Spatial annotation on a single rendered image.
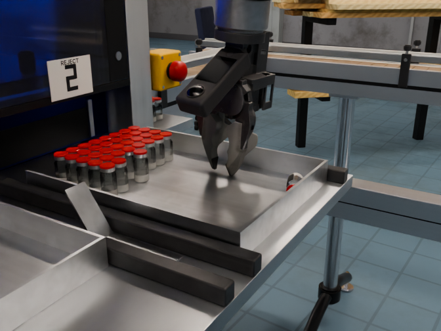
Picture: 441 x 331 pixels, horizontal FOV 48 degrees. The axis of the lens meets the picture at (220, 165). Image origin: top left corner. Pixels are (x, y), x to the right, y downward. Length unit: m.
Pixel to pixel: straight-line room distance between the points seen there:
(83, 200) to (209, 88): 0.21
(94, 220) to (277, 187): 0.27
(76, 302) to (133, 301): 0.05
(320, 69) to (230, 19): 0.88
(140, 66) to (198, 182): 0.29
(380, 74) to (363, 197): 0.39
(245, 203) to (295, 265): 1.56
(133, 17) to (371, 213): 1.02
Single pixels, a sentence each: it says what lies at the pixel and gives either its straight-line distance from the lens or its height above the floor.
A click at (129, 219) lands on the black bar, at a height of 0.90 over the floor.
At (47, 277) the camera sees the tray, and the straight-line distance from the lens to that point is 0.48.
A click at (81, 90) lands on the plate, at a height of 1.00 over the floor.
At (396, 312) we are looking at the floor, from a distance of 2.03.
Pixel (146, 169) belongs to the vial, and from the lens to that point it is 0.73.
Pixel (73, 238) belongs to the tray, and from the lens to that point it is 0.55.
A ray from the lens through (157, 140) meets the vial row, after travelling 0.78.
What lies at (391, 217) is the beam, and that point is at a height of 0.48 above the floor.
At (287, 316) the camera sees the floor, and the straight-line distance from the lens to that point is 1.92.
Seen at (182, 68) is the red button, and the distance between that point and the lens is 0.96.
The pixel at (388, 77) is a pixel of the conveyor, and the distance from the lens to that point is 1.48.
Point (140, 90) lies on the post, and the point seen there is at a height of 0.97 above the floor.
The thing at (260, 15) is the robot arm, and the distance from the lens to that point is 0.68.
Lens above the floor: 1.16
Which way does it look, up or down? 20 degrees down
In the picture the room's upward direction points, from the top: straight up
